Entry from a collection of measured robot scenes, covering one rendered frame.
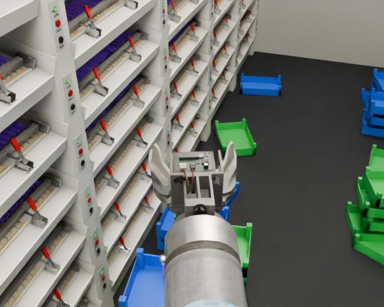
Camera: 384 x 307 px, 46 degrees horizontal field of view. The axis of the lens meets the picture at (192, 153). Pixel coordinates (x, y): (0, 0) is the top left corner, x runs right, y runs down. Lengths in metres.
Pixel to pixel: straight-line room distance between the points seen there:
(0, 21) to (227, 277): 0.74
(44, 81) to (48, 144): 0.19
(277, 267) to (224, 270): 1.66
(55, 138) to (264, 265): 1.22
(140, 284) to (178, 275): 0.96
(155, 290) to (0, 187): 0.57
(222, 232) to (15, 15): 0.72
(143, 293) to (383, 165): 1.86
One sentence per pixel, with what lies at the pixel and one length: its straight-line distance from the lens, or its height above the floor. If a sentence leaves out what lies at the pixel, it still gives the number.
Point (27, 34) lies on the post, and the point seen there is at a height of 1.22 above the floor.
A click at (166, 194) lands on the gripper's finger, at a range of 0.65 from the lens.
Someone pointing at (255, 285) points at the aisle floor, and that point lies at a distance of 2.08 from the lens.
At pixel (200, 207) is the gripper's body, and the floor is 1.24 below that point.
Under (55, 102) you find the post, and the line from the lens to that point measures 1.26.
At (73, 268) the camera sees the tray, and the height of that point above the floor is 0.37.
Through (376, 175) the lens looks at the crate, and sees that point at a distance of 2.35.
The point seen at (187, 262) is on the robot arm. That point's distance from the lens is 0.50.
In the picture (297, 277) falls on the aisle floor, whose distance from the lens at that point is 2.14.
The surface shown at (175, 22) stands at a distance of 2.07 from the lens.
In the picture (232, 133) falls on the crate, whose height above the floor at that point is 0.00.
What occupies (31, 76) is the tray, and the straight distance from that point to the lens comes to 1.20.
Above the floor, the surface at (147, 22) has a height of 1.01.
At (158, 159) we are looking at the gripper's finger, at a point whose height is 1.22.
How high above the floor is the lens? 1.63
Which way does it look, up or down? 36 degrees down
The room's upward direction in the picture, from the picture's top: straight up
